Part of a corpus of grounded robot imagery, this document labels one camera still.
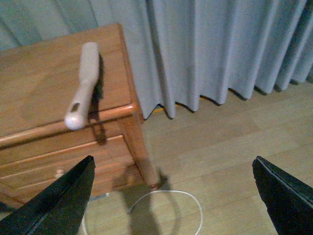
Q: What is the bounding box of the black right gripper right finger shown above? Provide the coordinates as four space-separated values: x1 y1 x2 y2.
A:
252 156 313 235

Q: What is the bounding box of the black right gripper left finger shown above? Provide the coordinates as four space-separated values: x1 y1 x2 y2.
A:
0 156 95 235

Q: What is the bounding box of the beige hand brush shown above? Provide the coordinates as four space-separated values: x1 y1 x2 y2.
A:
64 42 103 131

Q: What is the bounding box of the wooden nightstand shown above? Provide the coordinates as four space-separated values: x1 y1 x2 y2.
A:
0 24 158 208

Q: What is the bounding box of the light grey curtain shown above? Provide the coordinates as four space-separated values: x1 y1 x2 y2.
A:
0 0 313 118

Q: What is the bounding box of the white cable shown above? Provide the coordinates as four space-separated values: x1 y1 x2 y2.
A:
82 190 203 235

